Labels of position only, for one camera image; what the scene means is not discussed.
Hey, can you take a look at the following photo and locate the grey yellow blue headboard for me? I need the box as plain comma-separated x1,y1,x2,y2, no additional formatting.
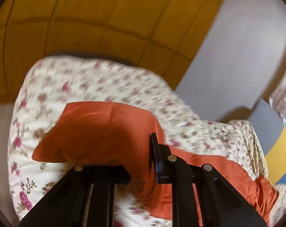
248,99,286,184

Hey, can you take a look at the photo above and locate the brown wooden wardrobe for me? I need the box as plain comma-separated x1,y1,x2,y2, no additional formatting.
0,0,223,103

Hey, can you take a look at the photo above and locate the orange red puffer jacket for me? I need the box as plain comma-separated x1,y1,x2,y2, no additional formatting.
32,102,278,221

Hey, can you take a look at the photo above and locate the floral white bed quilt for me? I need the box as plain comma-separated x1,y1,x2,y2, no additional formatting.
7,55,286,227

